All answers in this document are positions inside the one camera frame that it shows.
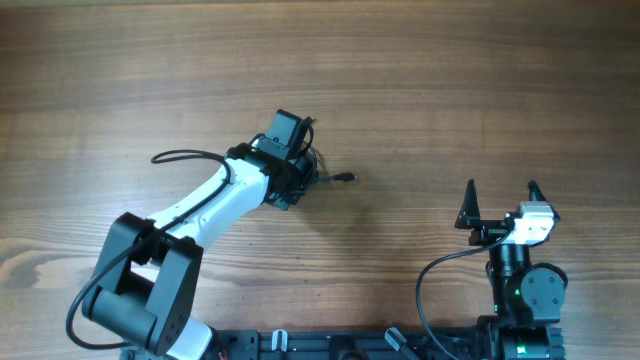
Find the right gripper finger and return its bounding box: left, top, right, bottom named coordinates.
left=527, top=180, right=560, bottom=221
left=454, top=179, right=481, bottom=230

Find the black cable round plug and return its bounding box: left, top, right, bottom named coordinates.
left=300, top=149, right=357, bottom=195

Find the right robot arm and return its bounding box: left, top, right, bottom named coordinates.
left=455, top=180, right=568, bottom=360

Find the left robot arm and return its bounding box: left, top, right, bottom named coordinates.
left=65, top=136, right=319, bottom=359

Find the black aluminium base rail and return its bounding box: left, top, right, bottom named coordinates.
left=119, top=327, right=566, bottom=360

